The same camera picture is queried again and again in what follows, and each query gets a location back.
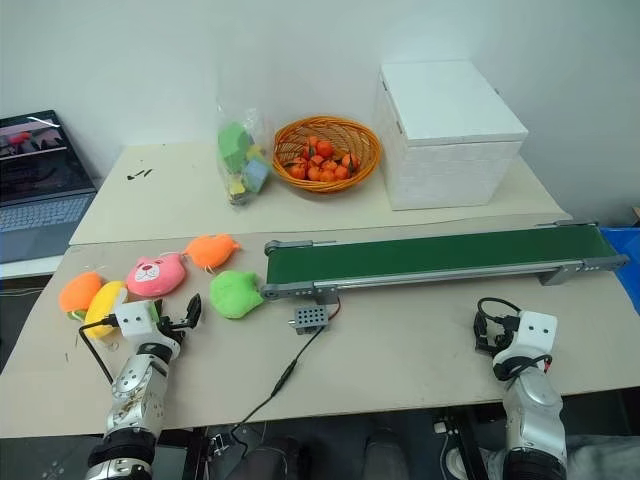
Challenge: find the white lidded box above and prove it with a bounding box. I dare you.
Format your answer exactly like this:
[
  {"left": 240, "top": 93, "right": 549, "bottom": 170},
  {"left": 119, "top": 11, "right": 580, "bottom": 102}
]
[{"left": 373, "top": 59, "right": 530, "bottom": 212}]

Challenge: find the orange woven basket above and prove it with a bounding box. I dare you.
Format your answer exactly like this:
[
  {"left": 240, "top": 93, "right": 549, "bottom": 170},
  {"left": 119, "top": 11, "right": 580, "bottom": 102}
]
[{"left": 272, "top": 115, "right": 383, "bottom": 194}]

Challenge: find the black table frame leg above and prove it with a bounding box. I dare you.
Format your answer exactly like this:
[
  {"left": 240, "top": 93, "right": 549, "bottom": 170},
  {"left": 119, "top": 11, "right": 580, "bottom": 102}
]
[
  {"left": 185, "top": 427, "right": 211, "bottom": 480},
  {"left": 457, "top": 407, "right": 494, "bottom": 480}
]

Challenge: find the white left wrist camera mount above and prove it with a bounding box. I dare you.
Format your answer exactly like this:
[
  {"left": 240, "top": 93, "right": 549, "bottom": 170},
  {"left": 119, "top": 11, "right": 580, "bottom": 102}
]
[{"left": 114, "top": 299, "right": 158, "bottom": 343}]

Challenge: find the blue plastic bin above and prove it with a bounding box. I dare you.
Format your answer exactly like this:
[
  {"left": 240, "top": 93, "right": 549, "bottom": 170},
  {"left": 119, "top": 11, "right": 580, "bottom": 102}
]
[{"left": 598, "top": 225, "right": 640, "bottom": 317}]

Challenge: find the grey laptop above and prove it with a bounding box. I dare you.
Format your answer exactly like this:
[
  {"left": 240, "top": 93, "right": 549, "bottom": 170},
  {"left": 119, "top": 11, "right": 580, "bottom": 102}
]
[{"left": 0, "top": 109, "right": 100, "bottom": 265}]

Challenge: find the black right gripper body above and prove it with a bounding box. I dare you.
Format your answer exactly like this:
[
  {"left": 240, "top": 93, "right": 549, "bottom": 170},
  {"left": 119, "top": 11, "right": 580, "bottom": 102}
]
[{"left": 487, "top": 316, "right": 519, "bottom": 352}]

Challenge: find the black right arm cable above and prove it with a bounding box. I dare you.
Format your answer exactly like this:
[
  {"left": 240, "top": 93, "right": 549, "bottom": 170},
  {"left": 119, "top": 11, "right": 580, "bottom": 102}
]
[{"left": 473, "top": 297, "right": 554, "bottom": 384}]

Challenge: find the orange plush toy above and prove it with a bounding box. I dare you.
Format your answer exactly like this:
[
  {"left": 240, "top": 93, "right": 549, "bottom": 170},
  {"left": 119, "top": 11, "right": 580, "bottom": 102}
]
[
  {"left": 180, "top": 233, "right": 242, "bottom": 275},
  {"left": 58, "top": 271, "right": 104, "bottom": 321}
]

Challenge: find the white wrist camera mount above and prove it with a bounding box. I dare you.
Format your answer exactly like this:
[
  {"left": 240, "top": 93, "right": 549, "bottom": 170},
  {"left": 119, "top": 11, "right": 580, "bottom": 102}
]
[
  {"left": 510, "top": 310, "right": 560, "bottom": 357},
  {"left": 114, "top": 299, "right": 158, "bottom": 343}
]

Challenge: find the yellow plush toy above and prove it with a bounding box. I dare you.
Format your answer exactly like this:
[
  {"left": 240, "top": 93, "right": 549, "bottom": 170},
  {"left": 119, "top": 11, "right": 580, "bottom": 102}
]
[{"left": 83, "top": 280, "right": 129, "bottom": 341}]

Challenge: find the orange plush toy top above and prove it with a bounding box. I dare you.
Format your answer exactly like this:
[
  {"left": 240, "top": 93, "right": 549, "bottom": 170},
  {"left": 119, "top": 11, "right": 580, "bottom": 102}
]
[{"left": 180, "top": 233, "right": 242, "bottom": 275}]

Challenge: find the black power cable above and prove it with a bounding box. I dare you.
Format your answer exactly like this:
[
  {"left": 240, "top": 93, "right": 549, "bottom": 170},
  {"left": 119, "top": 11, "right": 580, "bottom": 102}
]
[{"left": 230, "top": 329, "right": 322, "bottom": 461}]

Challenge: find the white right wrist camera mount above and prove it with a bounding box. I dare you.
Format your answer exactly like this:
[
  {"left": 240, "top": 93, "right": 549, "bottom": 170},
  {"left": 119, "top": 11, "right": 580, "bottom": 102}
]
[{"left": 510, "top": 310, "right": 560, "bottom": 357}]

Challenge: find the grey control box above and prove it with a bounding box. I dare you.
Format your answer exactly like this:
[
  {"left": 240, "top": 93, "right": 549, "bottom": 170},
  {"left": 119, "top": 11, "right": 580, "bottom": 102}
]
[{"left": 287, "top": 305, "right": 327, "bottom": 337}]

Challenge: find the green plush toy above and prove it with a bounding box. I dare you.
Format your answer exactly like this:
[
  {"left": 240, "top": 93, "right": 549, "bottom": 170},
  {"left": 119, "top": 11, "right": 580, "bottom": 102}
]
[{"left": 208, "top": 269, "right": 265, "bottom": 320}]

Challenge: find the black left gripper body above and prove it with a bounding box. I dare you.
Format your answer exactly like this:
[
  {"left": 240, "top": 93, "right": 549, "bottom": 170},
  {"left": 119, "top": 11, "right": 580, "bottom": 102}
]
[{"left": 152, "top": 317, "right": 188, "bottom": 347}]

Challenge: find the pink bear plush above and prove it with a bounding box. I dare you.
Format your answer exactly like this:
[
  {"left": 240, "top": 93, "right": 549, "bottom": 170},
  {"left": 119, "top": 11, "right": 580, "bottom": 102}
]
[{"left": 124, "top": 252, "right": 187, "bottom": 297}]

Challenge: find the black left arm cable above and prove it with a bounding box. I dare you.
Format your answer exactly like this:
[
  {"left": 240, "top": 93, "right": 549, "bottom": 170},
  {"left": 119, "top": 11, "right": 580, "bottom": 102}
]
[{"left": 77, "top": 315, "right": 121, "bottom": 386}]

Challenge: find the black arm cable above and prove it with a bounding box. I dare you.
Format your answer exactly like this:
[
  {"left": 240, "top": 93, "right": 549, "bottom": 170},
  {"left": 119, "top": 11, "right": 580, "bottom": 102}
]
[
  {"left": 473, "top": 297, "right": 554, "bottom": 384},
  {"left": 77, "top": 315, "right": 121, "bottom": 386}
]

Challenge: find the clear plastic bag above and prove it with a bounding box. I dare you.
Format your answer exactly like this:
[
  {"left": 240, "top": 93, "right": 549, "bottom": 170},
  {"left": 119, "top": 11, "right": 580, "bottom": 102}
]
[{"left": 215, "top": 97, "right": 274, "bottom": 212}]

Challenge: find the green conveyor belt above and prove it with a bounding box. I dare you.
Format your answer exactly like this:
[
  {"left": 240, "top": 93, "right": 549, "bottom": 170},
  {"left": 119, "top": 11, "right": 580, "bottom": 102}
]
[{"left": 263, "top": 219, "right": 630, "bottom": 305}]

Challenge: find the blue foam block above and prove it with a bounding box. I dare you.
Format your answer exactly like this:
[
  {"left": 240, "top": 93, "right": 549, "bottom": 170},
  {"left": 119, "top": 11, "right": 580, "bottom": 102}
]
[{"left": 243, "top": 160, "right": 271, "bottom": 194}]

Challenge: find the green foam block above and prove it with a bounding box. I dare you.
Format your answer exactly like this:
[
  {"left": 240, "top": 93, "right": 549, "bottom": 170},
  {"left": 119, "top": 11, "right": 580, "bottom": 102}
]
[{"left": 217, "top": 124, "right": 251, "bottom": 174}]

